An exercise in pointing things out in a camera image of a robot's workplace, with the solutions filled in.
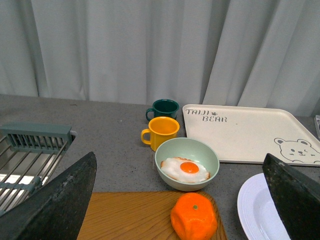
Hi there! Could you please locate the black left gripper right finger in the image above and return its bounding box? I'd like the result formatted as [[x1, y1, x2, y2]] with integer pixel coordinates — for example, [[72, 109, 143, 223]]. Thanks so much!
[[262, 153, 320, 240]]

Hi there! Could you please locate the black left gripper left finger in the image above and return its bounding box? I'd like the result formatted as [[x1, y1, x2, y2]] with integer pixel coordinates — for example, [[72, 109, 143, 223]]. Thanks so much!
[[0, 152, 97, 240]]

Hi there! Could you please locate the white round plate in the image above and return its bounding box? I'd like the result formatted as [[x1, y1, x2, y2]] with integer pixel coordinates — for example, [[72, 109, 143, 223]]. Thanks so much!
[[237, 173, 290, 240]]

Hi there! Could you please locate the orange mandarin fruit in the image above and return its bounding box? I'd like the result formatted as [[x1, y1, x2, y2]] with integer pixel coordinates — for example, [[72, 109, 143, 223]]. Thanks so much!
[[170, 192, 218, 240]]

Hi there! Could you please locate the wooden cutting board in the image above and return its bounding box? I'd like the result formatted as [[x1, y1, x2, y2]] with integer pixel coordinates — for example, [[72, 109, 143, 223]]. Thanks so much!
[[76, 190, 228, 240]]

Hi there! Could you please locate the metal dish drying rack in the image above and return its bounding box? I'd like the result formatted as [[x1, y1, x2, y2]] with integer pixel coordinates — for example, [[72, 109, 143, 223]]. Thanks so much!
[[0, 122, 75, 215]]

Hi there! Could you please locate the white object at edge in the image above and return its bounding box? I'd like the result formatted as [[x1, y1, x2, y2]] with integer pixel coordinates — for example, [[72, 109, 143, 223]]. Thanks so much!
[[314, 115, 320, 139]]

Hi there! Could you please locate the cream bear serving tray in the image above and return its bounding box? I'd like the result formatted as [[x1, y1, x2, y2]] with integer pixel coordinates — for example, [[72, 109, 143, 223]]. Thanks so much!
[[182, 104, 320, 167]]

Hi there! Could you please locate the light green bowl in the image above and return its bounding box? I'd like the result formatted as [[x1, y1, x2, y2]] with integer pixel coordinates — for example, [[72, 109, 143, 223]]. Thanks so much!
[[154, 137, 220, 192]]

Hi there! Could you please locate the fake fried egg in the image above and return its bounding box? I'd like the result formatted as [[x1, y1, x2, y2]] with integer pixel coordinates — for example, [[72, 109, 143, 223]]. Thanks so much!
[[160, 157, 211, 184]]

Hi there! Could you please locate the yellow enamel mug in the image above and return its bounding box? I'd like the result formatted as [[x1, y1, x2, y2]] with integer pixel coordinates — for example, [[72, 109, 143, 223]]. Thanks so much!
[[140, 116, 180, 152]]

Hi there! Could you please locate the grey pleated curtain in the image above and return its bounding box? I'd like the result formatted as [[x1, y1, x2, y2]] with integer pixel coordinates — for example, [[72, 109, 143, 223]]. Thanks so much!
[[0, 0, 320, 117]]

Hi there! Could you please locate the dark green enamel mug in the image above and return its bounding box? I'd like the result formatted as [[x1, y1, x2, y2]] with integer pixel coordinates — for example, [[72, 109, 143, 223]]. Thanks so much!
[[145, 99, 180, 121]]

